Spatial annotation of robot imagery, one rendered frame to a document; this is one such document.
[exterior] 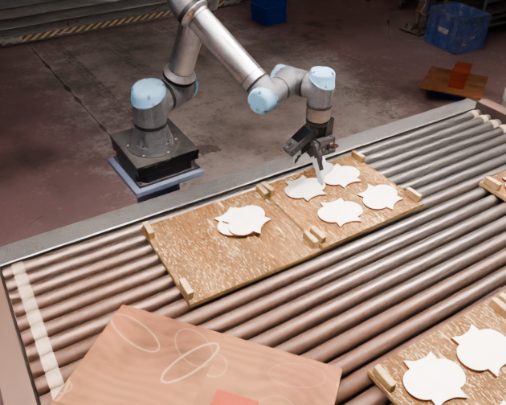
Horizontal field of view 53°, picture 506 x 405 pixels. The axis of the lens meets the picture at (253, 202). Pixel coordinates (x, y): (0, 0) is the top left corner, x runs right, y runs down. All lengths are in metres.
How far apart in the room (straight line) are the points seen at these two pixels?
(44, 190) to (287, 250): 2.31
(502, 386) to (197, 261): 0.79
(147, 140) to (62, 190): 1.71
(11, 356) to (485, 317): 1.12
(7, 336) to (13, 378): 0.12
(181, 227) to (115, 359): 0.56
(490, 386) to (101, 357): 0.83
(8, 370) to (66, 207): 2.11
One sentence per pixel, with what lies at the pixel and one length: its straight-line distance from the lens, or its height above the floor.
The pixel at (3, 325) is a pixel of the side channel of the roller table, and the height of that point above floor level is 0.95.
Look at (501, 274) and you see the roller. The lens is 1.57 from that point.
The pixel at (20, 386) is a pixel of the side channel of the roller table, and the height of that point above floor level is 0.95.
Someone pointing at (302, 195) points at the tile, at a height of 0.94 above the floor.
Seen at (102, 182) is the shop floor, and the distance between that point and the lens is 3.46.
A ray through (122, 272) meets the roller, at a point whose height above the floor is 0.91.
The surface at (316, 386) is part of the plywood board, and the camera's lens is 1.05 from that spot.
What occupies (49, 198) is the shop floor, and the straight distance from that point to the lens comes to 3.41.
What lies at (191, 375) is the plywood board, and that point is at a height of 1.04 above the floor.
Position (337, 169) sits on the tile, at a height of 0.94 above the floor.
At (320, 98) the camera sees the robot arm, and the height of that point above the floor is 1.28.
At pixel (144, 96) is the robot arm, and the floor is 1.18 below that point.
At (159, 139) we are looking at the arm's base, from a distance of 1.82.
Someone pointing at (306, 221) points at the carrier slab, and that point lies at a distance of 1.55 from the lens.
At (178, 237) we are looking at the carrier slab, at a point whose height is 0.94.
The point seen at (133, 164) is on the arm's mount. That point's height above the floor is 0.96.
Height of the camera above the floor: 1.91
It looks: 37 degrees down
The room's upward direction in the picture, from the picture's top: 1 degrees clockwise
